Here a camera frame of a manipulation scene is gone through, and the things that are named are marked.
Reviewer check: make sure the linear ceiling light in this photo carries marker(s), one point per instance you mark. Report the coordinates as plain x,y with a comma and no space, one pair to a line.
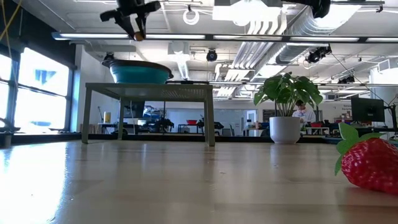
186,36

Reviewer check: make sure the black ceiling-mounted device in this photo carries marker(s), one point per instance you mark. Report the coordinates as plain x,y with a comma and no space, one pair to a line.
317,55

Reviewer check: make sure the person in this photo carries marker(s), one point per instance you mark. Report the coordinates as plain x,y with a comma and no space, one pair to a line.
306,114

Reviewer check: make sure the black computer monitor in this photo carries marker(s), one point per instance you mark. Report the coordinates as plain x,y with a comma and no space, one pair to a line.
368,109

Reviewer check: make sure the yellow container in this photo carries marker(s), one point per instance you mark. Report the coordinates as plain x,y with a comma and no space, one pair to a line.
107,117

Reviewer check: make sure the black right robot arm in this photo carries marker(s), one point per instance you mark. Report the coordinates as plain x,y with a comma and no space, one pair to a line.
321,7

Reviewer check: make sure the red plastic strawberry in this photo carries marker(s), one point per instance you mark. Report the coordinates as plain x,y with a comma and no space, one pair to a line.
370,165

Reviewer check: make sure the potted monstera plant white pot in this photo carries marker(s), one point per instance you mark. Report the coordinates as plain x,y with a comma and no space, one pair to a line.
284,130

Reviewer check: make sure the green perforated metal riser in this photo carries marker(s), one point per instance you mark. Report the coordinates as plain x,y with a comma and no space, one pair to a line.
149,91

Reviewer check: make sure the black window frame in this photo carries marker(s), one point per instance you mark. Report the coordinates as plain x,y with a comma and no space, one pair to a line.
14,93

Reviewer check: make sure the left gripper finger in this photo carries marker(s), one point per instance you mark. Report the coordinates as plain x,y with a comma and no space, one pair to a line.
122,20
143,18

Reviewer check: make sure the black dome ceiling camera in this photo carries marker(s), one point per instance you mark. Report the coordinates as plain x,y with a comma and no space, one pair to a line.
211,56

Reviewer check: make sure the blue collapsible colander grey rim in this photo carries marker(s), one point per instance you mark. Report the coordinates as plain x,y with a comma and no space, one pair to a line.
138,76

